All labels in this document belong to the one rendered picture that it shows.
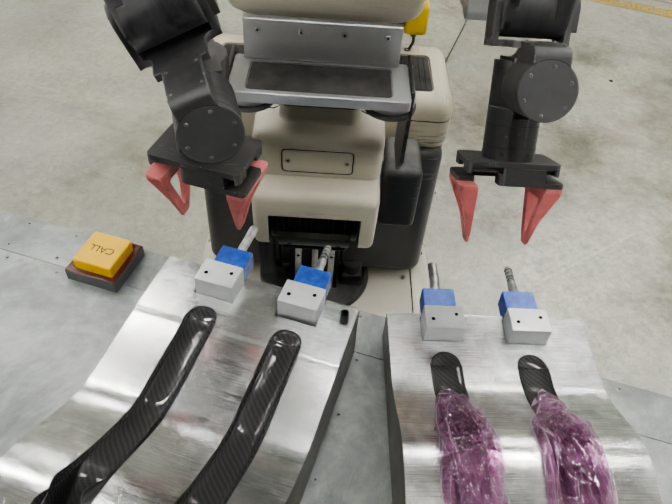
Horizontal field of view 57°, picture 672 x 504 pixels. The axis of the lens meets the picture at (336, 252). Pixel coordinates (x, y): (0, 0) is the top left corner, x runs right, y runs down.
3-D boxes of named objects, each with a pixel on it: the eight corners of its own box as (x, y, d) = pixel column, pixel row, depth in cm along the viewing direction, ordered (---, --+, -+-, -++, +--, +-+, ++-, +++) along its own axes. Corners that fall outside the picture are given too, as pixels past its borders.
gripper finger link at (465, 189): (515, 252, 70) (529, 169, 66) (452, 249, 69) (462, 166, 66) (499, 233, 76) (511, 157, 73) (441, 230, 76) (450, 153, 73)
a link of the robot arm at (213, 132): (195, -46, 52) (103, -4, 53) (212, 14, 45) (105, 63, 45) (252, 70, 61) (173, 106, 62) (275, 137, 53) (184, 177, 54)
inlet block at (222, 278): (238, 237, 88) (236, 209, 85) (271, 246, 88) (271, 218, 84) (198, 305, 80) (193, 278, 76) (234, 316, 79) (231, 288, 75)
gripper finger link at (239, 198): (247, 251, 68) (243, 183, 61) (187, 234, 69) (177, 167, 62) (270, 212, 72) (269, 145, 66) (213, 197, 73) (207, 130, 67)
